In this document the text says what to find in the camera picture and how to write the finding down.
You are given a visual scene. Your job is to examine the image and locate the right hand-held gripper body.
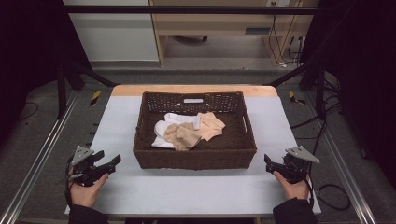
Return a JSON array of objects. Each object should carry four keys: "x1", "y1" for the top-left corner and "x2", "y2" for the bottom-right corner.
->
[{"x1": 280, "y1": 146, "x2": 321, "y2": 185}]

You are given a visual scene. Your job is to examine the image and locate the beige sock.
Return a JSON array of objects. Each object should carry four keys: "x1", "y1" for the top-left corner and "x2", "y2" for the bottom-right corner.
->
[
  {"x1": 197, "y1": 111, "x2": 226, "y2": 142},
  {"x1": 163, "y1": 121, "x2": 203, "y2": 152}
]

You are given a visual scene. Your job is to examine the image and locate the white sock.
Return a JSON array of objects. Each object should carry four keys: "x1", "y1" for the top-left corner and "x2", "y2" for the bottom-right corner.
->
[
  {"x1": 150, "y1": 119, "x2": 176, "y2": 149},
  {"x1": 163, "y1": 112, "x2": 203, "y2": 132}
]

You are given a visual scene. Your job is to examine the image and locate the brown wicker basket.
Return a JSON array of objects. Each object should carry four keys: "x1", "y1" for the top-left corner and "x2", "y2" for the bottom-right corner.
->
[{"x1": 132, "y1": 91, "x2": 259, "y2": 171}]

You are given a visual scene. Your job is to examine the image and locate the person's left hand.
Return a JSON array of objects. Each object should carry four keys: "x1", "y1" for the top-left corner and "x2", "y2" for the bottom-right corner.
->
[{"x1": 68, "y1": 167, "x2": 110, "y2": 209}]

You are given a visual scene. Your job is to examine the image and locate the black frame crossbar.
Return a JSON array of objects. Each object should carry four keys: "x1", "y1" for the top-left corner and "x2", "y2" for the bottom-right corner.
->
[{"x1": 64, "y1": 5, "x2": 321, "y2": 16}]

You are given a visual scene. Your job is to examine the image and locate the person's right hand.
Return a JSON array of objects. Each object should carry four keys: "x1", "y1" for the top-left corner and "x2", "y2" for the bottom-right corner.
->
[{"x1": 273, "y1": 170, "x2": 311, "y2": 201}]

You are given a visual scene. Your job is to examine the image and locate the wooden desk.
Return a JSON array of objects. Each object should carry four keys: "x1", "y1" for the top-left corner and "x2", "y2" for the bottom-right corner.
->
[{"x1": 148, "y1": 0, "x2": 319, "y2": 67}]

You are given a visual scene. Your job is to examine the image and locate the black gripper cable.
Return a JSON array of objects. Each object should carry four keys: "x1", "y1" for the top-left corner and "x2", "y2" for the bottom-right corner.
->
[
  {"x1": 64, "y1": 157, "x2": 76, "y2": 209},
  {"x1": 305, "y1": 161, "x2": 316, "y2": 210}
]

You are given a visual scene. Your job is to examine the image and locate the black cable loop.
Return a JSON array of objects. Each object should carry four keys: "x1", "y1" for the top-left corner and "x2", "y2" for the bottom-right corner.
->
[{"x1": 315, "y1": 183, "x2": 352, "y2": 212}]

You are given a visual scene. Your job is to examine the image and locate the white table mat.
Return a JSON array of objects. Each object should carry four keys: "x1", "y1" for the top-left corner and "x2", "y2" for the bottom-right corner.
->
[{"x1": 64, "y1": 95, "x2": 322, "y2": 217}]

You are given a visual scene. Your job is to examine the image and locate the white cabinet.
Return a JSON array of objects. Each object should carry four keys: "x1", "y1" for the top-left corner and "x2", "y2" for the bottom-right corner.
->
[{"x1": 62, "y1": 0, "x2": 161, "y2": 63}]

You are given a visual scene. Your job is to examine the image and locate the black curtain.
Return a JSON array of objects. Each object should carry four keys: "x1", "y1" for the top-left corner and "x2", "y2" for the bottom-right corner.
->
[
  {"x1": 0, "y1": 0, "x2": 92, "y2": 147},
  {"x1": 300, "y1": 0, "x2": 396, "y2": 188}
]

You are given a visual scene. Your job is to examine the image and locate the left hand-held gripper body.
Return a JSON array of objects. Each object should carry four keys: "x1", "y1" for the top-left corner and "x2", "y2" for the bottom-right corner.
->
[{"x1": 68, "y1": 145, "x2": 105, "y2": 188}]

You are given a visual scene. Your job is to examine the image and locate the black hanging cables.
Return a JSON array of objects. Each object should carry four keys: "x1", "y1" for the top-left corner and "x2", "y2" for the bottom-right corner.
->
[{"x1": 267, "y1": 1, "x2": 304, "y2": 68}]

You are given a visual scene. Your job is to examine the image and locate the metal floor rail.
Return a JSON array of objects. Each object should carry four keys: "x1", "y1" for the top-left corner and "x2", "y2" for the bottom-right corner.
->
[
  {"x1": 0, "y1": 90, "x2": 80, "y2": 224},
  {"x1": 303, "y1": 91, "x2": 379, "y2": 224}
]

